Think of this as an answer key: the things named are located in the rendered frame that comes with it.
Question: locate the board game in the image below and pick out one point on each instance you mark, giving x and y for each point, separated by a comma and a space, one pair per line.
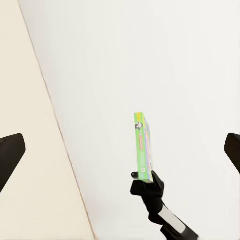
143, 148

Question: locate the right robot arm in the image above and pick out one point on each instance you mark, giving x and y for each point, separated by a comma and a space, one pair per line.
151, 193

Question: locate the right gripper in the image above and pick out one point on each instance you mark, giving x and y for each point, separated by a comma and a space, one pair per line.
151, 193

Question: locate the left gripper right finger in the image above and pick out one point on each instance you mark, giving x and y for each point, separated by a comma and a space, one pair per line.
232, 149

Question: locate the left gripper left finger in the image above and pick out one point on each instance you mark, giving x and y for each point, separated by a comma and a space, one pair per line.
12, 150

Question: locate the bed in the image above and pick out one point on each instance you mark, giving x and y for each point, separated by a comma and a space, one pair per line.
41, 200

